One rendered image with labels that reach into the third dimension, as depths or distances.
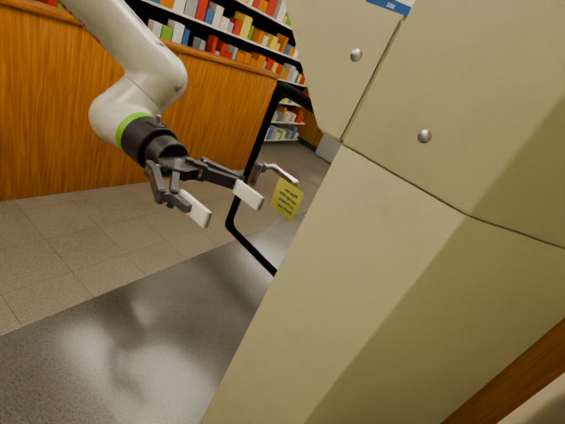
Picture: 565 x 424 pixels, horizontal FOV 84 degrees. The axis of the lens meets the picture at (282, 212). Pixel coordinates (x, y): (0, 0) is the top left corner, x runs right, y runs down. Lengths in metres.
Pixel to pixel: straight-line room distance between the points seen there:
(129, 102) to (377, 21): 0.55
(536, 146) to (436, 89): 0.07
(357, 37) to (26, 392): 0.59
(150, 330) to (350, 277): 0.45
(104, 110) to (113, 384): 0.49
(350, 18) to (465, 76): 0.10
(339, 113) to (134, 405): 0.50
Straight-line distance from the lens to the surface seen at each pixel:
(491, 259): 0.31
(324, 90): 0.29
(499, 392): 0.78
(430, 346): 0.37
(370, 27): 0.28
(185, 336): 0.66
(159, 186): 0.52
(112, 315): 0.67
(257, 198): 0.59
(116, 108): 0.72
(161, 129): 0.65
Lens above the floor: 1.46
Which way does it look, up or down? 26 degrees down
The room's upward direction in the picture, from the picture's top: 25 degrees clockwise
